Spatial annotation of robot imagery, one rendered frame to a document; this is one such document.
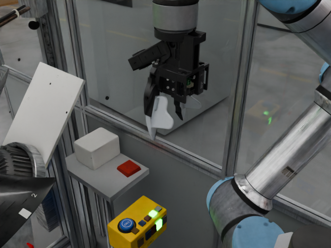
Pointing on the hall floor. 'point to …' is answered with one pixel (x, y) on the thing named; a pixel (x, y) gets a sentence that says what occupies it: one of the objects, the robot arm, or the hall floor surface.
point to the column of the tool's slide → (54, 33)
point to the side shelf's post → (109, 210)
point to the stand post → (63, 197)
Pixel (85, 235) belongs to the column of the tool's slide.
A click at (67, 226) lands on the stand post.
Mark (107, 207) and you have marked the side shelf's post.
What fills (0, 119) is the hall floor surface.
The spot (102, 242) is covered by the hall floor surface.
